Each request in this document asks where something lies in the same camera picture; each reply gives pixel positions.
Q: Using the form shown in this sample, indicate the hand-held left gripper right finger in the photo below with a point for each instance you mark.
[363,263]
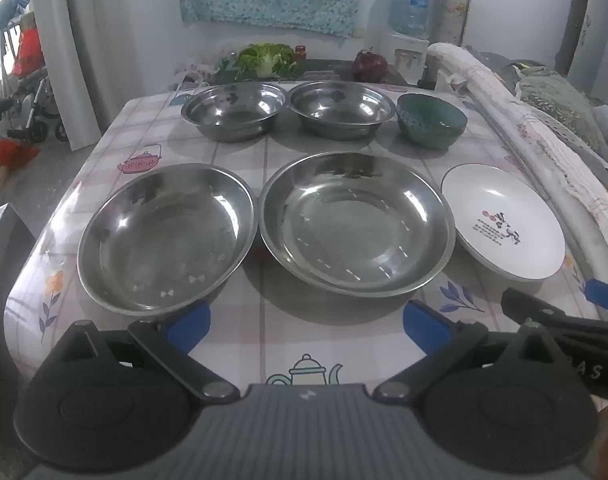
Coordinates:
[424,322]

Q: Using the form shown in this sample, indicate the clear plastic bag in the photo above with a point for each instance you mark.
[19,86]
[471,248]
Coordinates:
[191,77]

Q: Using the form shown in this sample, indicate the white curtain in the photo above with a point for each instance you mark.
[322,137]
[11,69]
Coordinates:
[79,50]

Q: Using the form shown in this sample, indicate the stainless steel bowl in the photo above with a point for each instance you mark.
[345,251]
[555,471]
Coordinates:
[234,110]
[341,107]

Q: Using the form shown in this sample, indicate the white printed ceramic plate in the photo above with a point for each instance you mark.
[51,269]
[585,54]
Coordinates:
[514,195]

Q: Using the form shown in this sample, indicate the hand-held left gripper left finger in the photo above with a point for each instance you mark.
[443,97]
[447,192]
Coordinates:
[189,321]

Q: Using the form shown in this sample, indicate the red item on floor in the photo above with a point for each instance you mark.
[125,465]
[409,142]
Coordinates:
[14,152]

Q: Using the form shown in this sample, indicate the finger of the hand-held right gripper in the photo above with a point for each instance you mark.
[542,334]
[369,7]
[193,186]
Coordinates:
[606,297]
[539,317]

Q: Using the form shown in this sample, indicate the green ceramic bowl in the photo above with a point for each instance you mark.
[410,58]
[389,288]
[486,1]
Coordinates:
[429,120]

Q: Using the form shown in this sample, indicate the blue water bottle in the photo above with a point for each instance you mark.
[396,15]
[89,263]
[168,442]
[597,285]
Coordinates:
[409,5]

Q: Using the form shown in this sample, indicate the plaid printed tablecloth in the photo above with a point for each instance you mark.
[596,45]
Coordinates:
[294,310]

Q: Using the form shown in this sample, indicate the blue hanging garment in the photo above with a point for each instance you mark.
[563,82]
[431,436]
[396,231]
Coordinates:
[6,10]

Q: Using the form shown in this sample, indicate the folded stroller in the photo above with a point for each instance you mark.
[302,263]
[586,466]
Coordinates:
[39,110]

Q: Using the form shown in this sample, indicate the white printed carton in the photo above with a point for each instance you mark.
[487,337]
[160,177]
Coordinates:
[451,15]

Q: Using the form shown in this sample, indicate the large stainless steel plate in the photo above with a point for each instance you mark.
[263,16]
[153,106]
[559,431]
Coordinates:
[354,230]
[164,240]

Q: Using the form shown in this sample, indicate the white lace-trimmed cover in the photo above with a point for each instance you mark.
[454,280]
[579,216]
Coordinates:
[514,110]

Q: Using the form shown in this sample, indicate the grey flat box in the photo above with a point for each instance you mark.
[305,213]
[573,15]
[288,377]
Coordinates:
[4,255]

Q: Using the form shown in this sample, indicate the floral grey-green pillow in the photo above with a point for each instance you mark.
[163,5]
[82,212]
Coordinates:
[564,105]

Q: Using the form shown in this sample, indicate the red hanging bag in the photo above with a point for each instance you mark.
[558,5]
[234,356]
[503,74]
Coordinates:
[26,52]

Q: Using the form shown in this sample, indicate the white water dispenser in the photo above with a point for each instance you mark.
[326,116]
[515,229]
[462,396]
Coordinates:
[404,57]

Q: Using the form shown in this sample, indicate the green leafy lettuce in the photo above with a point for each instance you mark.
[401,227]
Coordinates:
[266,57]

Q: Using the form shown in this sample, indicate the red-lidded small jar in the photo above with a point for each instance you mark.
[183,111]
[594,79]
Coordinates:
[299,52]

